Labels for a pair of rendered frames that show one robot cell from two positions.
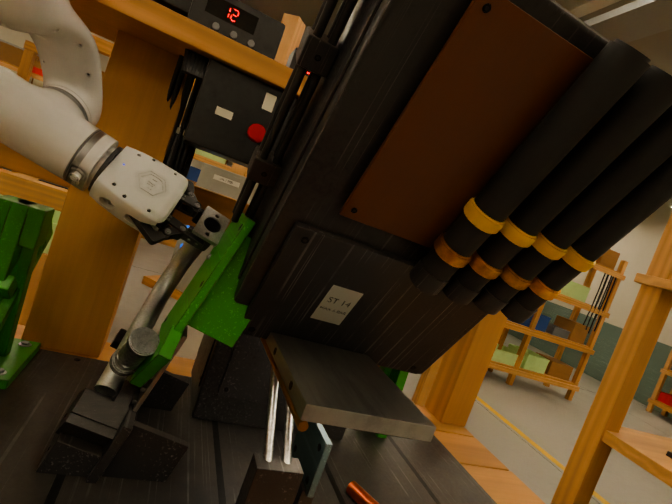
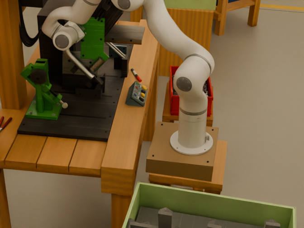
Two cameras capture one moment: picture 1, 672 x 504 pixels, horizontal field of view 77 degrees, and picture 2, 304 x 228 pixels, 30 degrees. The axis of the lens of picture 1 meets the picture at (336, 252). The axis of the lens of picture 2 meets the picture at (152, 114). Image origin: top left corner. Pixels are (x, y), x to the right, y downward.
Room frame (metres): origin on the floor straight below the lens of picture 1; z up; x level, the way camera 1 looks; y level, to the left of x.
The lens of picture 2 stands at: (-0.77, 2.30, 2.44)
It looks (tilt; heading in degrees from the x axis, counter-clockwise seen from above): 34 degrees down; 295
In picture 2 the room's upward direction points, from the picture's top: 3 degrees clockwise
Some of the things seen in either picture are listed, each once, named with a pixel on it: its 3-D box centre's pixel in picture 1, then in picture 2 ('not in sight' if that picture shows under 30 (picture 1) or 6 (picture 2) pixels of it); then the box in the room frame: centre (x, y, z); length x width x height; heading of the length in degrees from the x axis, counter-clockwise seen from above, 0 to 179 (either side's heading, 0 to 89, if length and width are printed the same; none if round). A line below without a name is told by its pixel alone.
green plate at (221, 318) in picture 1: (226, 284); (93, 35); (0.59, 0.13, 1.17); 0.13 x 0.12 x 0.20; 111
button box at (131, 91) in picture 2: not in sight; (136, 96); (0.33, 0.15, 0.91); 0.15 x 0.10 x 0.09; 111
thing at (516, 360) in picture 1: (527, 304); not in sight; (6.00, -2.81, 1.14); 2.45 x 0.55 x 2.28; 110
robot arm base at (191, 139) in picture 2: not in sight; (192, 125); (-0.07, 0.40, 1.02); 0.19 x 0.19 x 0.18
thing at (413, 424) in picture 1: (318, 353); (106, 32); (0.61, -0.03, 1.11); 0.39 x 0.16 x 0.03; 21
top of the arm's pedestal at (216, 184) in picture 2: not in sight; (189, 160); (-0.07, 0.40, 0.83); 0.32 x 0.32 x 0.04; 17
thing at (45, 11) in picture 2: (290, 329); (63, 34); (0.84, 0.03, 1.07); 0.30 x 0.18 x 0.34; 111
